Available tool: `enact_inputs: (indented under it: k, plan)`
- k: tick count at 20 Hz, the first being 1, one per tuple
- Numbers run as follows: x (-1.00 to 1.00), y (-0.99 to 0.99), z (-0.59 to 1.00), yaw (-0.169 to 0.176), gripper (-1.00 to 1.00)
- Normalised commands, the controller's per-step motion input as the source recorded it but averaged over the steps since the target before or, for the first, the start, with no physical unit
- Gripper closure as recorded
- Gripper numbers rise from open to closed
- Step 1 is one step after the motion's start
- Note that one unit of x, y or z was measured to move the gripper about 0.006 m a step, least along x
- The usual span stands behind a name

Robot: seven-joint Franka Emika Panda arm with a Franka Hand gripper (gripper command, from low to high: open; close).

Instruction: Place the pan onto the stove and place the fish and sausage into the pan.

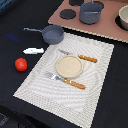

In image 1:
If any cream bowl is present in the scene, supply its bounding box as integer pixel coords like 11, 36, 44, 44
119, 5, 128, 30

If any knife with wooden handle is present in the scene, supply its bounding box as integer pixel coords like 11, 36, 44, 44
58, 49, 98, 63

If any grey cooking pot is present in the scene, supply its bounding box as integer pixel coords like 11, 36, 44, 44
79, 1, 102, 24

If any round wooden plate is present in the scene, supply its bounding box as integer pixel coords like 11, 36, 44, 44
56, 55, 83, 78

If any grey frying pan with handle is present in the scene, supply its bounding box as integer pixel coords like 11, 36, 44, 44
23, 24, 65, 46

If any beige woven placemat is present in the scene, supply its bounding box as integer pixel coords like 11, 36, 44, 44
12, 31, 115, 128

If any red round sausage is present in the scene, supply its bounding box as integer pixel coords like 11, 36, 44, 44
15, 58, 27, 72

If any black rear left burner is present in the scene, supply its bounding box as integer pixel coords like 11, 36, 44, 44
69, 0, 84, 6

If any fork with wooden handle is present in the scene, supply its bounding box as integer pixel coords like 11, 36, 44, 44
44, 72, 86, 89

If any white toy fish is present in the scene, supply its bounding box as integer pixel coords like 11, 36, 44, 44
23, 48, 44, 54

